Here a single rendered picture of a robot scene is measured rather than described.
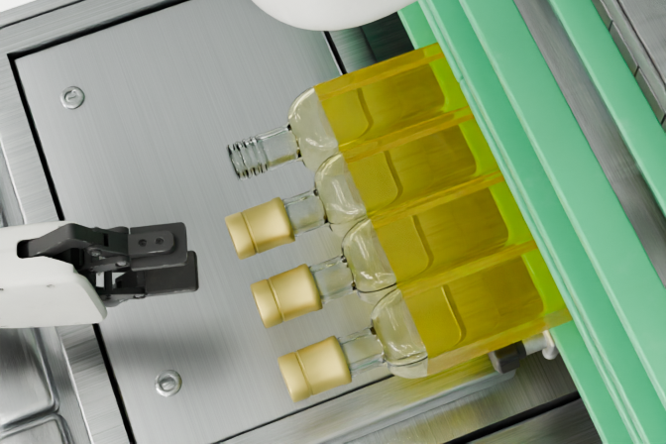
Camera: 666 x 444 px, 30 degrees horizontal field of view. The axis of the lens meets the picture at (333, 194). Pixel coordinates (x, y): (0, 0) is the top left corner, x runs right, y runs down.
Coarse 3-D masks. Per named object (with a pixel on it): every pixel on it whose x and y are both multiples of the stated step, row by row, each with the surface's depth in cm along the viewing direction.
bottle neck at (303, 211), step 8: (304, 192) 92; (312, 192) 92; (288, 200) 91; (296, 200) 91; (304, 200) 91; (312, 200) 91; (288, 208) 91; (296, 208) 91; (304, 208) 91; (312, 208) 91; (288, 216) 91; (296, 216) 91; (304, 216) 91; (312, 216) 91; (320, 216) 91; (296, 224) 91; (304, 224) 91; (312, 224) 91; (320, 224) 92; (296, 232) 91; (304, 232) 92
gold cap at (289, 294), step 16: (288, 272) 89; (304, 272) 89; (256, 288) 88; (272, 288) 88; (288, 288) 88; (304, 288) 88; (256, 304) 90; (272, 304) 88; (288, 304) 88; (304, 304) 88; (320, 304) 89; (272, 320) 88
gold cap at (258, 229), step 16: (256, 208) 91; (272, 208) 91; (240, 224) 90; (256, 224) 90; (272, 224) 90; (288, 224) 90; (240, 240) 90; (256, 240) 90; (272, 240) 91; (288, 240) 91; (240, 256) 91
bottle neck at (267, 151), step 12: (276, 132) 93; (288, 132) 93; (240, 144) 93; (252, 144) 93; (264, 144) 93; (276, 144) 93; (288, 144) 93; (228, 156) 95; (240, 156) 93; (252, 156) 93; (264, 156) 93; (276, 156) 93; (288, 156) 93; (240, 168) 93; (252, 168) 93; (264, 168) 93; (240, 180) 94
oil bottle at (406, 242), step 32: (448, 192) 89; (480, 192) 89; (384, 224) 89; (416, 224) 88; (448, 224) 88; (480, 224) 88; (512, 224) 88; (352, 256) 88; (384, 256) 88; (416, 256) 88; (448, 256) 88; (352, 288) 89; (384, 288) 88
